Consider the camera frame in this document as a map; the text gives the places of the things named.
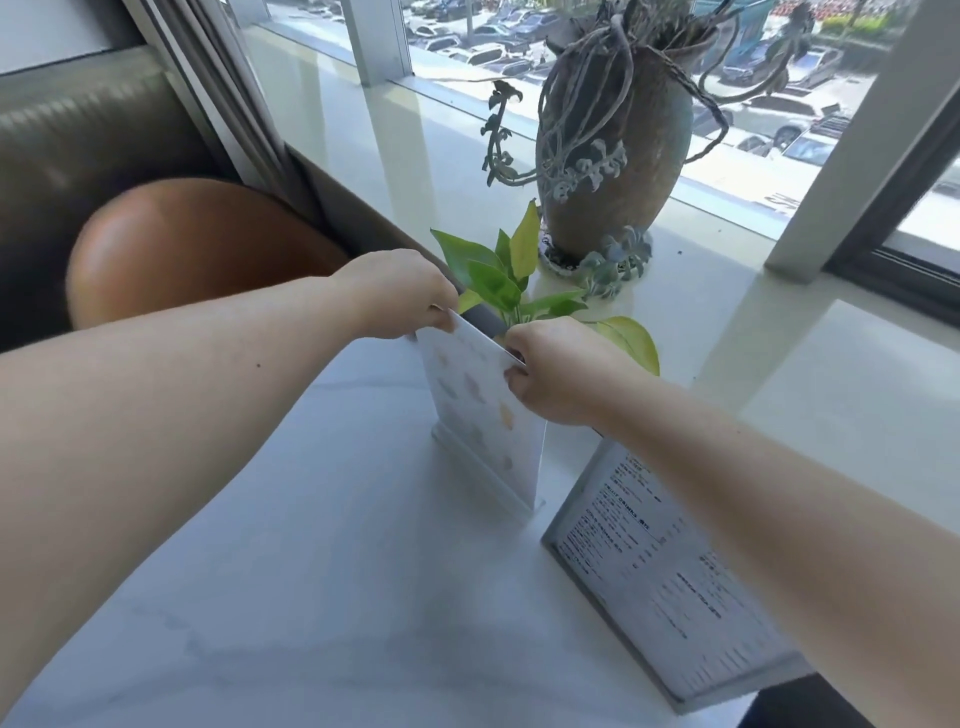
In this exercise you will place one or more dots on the white printed menu card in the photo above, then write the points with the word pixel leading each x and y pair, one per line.
pixel 480 405

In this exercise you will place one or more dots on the person's left forearm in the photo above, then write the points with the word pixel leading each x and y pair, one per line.
pixel 165 420

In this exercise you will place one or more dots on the person's right hand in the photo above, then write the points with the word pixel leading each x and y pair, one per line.
pixel 559 375

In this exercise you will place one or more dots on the grey trailing dried plant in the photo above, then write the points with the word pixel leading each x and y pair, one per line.
pixel 592 161

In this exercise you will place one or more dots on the framed text menu board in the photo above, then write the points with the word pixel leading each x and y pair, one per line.
pixel 660 570

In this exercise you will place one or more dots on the grey curtain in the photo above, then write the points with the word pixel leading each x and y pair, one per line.
pixel 225 97

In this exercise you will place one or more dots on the brown ceramic vase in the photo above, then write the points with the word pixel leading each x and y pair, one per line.
pixel 611 150

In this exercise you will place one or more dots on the person's right fingers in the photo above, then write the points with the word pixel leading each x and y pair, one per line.
pixel 517 360

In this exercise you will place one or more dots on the orange round cushion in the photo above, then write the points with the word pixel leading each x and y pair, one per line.
pixel 187 247

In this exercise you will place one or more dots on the person's left fingers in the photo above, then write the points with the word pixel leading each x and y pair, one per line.
pixel 444 319

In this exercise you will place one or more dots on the person's right forearm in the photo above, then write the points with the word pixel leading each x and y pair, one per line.
pixel 810 540

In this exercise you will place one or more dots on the dark window frame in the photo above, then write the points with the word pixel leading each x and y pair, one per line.
pixel 900 210

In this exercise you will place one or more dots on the person's left hand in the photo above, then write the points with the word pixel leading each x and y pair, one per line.
pixel 390 289

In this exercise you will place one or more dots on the green leafy potted plant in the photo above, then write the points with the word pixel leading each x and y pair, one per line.
pixel 517 281

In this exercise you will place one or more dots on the clear acrylic card stand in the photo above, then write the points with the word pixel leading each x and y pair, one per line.
pixel 480 469

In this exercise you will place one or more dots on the dark green leather sofa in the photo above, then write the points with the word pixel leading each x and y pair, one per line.
pixel 82 165

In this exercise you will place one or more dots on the white window frame post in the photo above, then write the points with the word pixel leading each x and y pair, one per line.
pixel 379 37
pixel 862 142

